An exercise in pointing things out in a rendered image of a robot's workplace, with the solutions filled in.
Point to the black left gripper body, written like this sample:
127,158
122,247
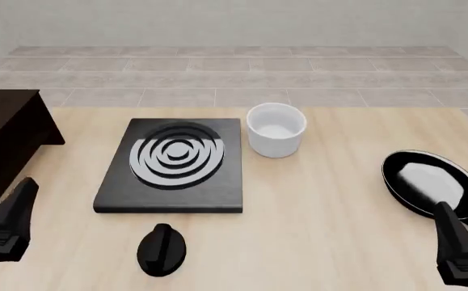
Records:
3,250

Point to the flat black stove plate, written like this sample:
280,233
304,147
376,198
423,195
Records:
136,194

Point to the dark wooden cabinet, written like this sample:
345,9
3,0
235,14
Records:
3,127

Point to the black frying pan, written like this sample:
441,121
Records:
399,160

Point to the round black stove knob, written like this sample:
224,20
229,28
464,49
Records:
161,251

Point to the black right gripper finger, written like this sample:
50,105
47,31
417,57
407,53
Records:
454,236

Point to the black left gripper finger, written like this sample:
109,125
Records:
15,212

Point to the white bowl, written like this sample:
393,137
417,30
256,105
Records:
276,133

